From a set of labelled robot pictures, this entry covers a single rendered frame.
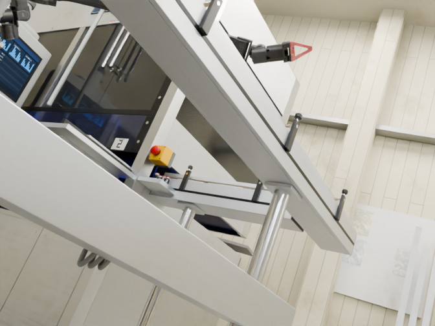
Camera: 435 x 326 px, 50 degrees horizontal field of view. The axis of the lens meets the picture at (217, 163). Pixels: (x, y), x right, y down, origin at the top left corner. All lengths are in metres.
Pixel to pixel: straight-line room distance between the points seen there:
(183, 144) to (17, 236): 0.87
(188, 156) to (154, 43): 1.31
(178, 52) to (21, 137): 0.39
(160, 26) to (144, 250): 0.42
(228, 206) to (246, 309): 0.63
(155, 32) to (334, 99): 5.46
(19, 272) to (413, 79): 5.32
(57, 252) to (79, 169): 1.36
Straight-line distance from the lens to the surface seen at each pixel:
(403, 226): 5.50
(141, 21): 0.93
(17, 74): 2.85
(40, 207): 0.74
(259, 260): 1.33
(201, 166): 2.32
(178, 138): 2.17
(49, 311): 2.02
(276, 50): 1.64
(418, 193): 5.69
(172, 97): 2.14
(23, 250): 2.29
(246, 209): 1.76
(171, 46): 0.95
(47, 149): 0.73
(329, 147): 5.94
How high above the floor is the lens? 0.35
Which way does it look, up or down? 21 degrees up
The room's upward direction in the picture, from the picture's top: 22 degrees clockwise
